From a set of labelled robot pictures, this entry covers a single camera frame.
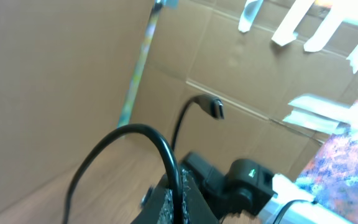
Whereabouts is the white tape patch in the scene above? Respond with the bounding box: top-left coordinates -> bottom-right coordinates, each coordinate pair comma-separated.
283,94 -> 351,134

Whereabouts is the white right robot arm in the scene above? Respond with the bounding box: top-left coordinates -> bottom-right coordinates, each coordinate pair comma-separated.
181,152 -> 347,224

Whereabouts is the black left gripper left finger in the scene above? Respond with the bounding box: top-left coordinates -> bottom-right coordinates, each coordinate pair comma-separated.
131,177 -> 174,224

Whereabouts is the black cable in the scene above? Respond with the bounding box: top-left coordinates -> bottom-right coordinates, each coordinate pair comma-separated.
62,94 -> 225,224

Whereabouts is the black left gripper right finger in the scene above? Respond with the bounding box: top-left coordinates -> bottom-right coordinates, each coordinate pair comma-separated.
181,169 -> 219,224

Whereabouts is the colourful patterned cloth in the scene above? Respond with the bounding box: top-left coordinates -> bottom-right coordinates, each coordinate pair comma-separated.
295,99 -> 358,223

